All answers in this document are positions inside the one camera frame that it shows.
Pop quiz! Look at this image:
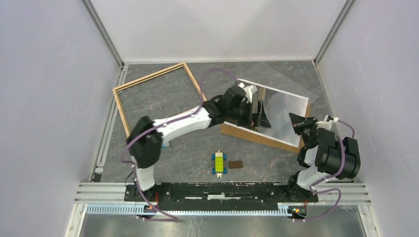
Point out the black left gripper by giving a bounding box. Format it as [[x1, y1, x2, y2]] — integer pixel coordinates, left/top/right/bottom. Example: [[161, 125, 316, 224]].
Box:
[[227, 100, 270, 129]]

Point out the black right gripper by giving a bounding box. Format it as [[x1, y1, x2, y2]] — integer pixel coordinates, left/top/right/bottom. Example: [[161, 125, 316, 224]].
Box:
[[288, 113, 318, 148]]

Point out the landscape photo print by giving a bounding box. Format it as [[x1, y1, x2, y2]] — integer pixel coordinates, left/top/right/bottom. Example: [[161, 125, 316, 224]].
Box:
[[220, 79, 310, 153]]

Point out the brown frame backing board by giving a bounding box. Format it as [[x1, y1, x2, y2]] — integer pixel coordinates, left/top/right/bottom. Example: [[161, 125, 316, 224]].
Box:
[[220, 103, 310, 153]]

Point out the light wooden picture frame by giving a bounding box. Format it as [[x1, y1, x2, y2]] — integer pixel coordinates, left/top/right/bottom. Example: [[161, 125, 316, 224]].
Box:
[[112, 62, 207, 137]]

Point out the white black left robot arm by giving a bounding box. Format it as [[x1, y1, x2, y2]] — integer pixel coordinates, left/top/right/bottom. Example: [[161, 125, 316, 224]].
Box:
[[126, 82, 271, 201]]

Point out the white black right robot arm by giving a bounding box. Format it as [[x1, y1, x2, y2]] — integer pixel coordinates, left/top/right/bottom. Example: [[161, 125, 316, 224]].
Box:
[[285, 113, 361, 201]]

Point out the small brown block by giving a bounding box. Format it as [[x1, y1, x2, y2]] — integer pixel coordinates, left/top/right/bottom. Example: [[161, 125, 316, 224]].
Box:
[[228, 160, 243, 169]]

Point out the yellow green toy car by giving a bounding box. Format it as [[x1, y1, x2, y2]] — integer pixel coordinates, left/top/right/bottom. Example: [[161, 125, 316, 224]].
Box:
[[211, 150, 227, 178]]

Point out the light blue toothed strip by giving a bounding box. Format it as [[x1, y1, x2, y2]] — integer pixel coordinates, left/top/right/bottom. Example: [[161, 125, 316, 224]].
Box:
[[85, 204, 295, 217]]

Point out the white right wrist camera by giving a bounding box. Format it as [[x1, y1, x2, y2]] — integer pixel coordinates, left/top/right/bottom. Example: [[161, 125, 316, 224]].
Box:
[[316, 115, 339, 130]]

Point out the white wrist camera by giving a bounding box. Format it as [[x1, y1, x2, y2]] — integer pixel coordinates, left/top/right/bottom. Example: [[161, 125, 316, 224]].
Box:
[[238, 82, 257, 104], [316, 115, 339, 130]]

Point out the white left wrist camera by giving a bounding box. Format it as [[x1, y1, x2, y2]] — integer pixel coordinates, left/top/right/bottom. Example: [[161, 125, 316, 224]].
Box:
[[238, 82, 257, 104]]

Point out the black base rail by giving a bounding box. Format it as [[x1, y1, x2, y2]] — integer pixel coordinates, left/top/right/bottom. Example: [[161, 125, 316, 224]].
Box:
[[143, 182, 319, 211]]

